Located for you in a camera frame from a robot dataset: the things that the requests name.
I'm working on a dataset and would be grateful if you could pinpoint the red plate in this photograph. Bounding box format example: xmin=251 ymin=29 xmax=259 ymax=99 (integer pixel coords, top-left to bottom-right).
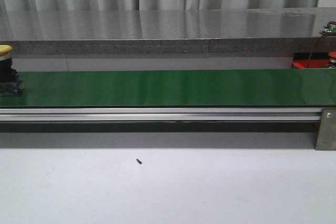
xmin=292 ymin=52 xmax=329 ymax=69

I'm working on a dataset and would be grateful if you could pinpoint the small green circuit board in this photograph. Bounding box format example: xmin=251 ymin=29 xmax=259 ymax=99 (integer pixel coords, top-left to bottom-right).
xmin=320 ymin=22 xmax=336 ymax=36

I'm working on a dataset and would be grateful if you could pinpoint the red mushroom push button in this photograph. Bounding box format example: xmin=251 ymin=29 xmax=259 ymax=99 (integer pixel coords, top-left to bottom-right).
xmin=325 ymin=51 xmax=336 ymax=69

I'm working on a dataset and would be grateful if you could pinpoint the green conveyor belt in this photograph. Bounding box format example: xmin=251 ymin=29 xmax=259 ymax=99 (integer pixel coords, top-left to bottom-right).
xmin=1 ymin=69 xmax=335 ymax=107

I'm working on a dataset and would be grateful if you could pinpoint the grey metal bracket plate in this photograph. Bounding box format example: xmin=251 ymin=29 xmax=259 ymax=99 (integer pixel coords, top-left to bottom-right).
xmin=316 ymin=108 xmax=336 ymax=151

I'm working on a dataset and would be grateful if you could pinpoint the yellow mushroom push button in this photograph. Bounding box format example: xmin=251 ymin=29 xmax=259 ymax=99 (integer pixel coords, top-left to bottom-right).
xmin=1 ymin=45 xmax=23 ymax=97

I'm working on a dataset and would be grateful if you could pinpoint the aluminium conveyor rail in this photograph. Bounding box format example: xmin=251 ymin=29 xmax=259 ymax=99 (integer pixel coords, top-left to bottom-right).
xmin=1 ymin=107 xmax=322 ymax=122

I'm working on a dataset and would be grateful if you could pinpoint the grey stone shelf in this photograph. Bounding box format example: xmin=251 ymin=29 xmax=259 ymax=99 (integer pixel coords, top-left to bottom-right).
xmin=1 ymin=7 xmax=335 ymax=56

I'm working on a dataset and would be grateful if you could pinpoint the red black wire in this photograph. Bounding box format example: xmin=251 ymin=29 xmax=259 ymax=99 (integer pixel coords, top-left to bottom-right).
xmin=305 ymin=20 xmax=336 ymax=69

